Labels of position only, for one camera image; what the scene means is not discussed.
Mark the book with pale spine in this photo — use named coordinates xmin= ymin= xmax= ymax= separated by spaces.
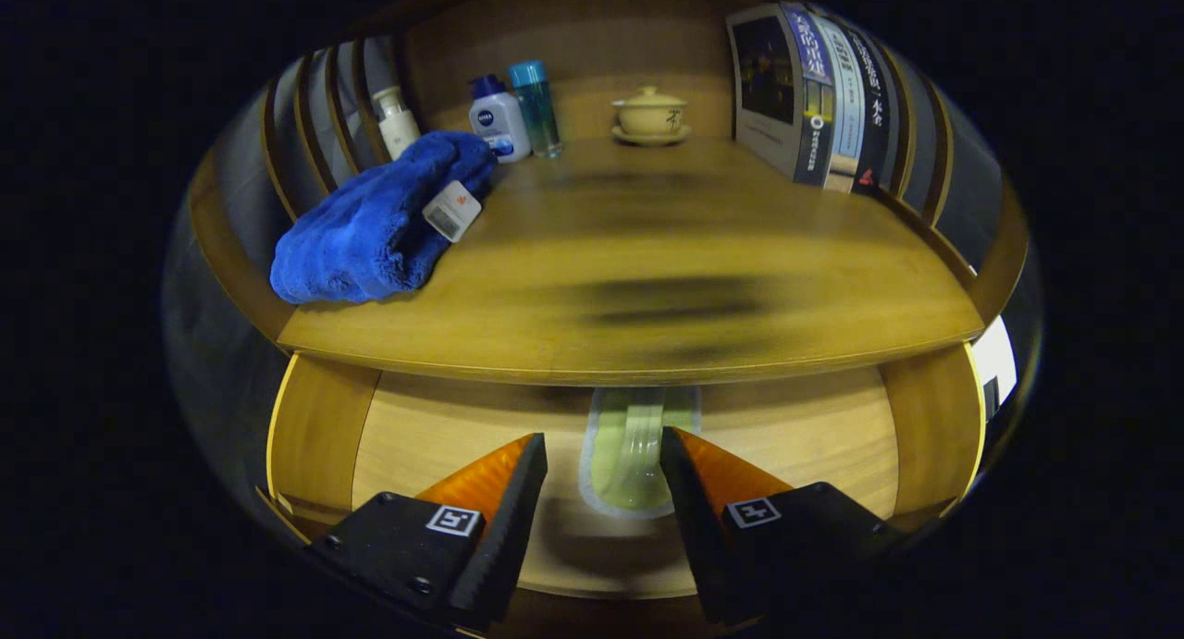
xmin=814 ymin=15 xmax=866 ymax=194

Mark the white bottle with blue cap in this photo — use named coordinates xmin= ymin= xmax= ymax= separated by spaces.
xmin=468 ymin=74 xmax=533 ymax=165

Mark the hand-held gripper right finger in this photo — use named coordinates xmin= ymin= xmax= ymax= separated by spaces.
xmin=659 ymin=426 xmax=912 ymax=626

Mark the teal clear bottle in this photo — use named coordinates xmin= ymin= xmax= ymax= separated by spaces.
xmin=507 ymin=61 xmax=563 ymax=159

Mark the wooden cabinet frame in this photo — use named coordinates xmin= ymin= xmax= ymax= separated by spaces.
xmin=180 ymin=0 xmax=1032 ymax=381

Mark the green scrub brush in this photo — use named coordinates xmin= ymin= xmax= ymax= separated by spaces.
xmin=578 ymin=387 xmax=702 ymax=520

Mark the wooden drawer with black knob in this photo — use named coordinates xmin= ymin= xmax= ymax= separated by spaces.
xmin=266 ymin=343 xmax=986 ymax=603

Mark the book with black spine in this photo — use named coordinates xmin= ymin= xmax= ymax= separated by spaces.
xmin=842 ymin=24 xmax=894 ymax=198

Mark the white pump bottle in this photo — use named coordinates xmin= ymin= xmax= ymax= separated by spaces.
xmin=372 ymin=86 xmax=422 ymax=161

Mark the book with blue spine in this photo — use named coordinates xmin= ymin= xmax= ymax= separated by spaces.
xmin=726 ymin=3 xmax=835 ymax=189

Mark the blue towel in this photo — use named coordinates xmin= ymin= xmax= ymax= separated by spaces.
xmin=270 ymin=130 xmax=498 ymax=305

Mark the wooden countertop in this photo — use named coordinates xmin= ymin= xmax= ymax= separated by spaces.
xmin=277 ymin=135 xmax=986 ymax=387

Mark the beige lidded teacup with saucer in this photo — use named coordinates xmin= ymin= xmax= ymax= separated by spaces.
xmin=610 ymin=86 xmax=692 ymax=147

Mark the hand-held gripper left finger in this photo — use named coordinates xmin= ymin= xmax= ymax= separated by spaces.
xmin=305 ymin=433 xmax=549 ymax=633

